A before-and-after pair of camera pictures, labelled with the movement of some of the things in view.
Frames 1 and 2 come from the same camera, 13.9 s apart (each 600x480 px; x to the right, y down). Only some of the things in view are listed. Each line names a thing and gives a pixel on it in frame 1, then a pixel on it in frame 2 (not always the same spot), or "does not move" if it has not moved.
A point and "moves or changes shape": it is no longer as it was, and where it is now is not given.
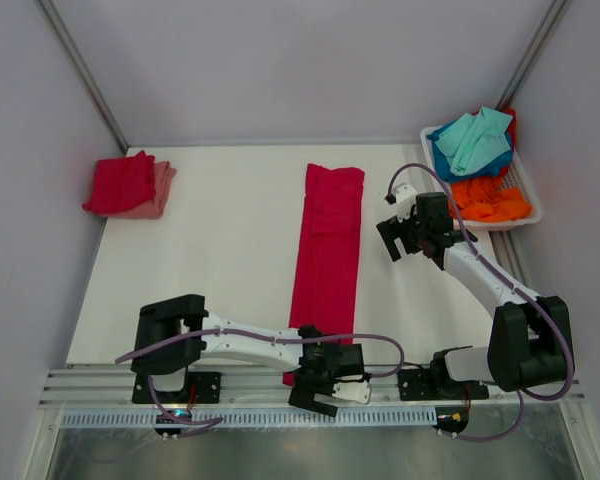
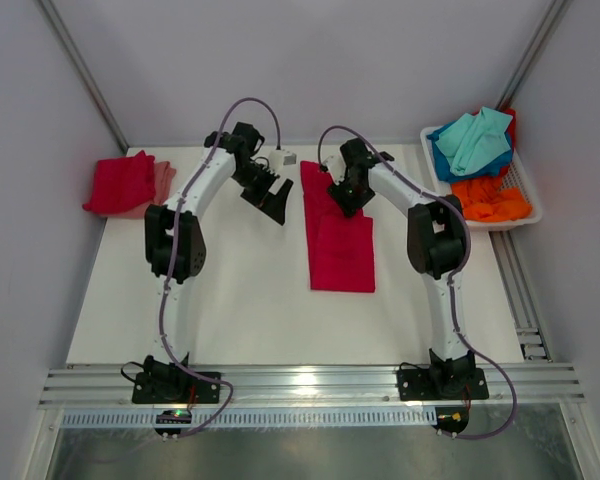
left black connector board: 169,417 does not move
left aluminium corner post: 59,25 does not move
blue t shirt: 493,168 does not move
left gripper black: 302,394 → 272,204
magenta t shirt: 325,269 moves or changes shape
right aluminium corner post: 547,28 does not move
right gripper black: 390,230 → 347,205
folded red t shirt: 122,183 does not move
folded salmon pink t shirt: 153,209 does not move
